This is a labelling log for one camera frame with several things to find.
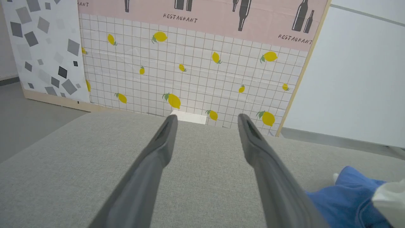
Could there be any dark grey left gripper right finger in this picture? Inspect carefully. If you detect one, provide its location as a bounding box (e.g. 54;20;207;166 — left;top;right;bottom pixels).
238;114;329;228

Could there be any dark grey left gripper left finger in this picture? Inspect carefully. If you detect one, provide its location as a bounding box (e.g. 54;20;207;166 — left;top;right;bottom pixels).
89;115;178;228

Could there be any blue white red-striped garment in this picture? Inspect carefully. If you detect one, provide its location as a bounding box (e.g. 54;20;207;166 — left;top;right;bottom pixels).
305;166;405;228

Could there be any white rectangular block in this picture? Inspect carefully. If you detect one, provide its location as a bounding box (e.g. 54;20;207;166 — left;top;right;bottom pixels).
170;110;208;125

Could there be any lemon print grid backdrop panel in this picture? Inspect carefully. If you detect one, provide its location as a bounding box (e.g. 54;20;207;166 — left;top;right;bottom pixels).
78;0;329;136

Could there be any grey squares print white panel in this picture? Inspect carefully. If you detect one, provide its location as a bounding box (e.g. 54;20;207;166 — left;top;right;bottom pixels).
2;0;92;103

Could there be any wooden backdrop frame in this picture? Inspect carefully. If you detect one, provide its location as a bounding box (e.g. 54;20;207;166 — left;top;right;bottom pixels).
22;0;332;137

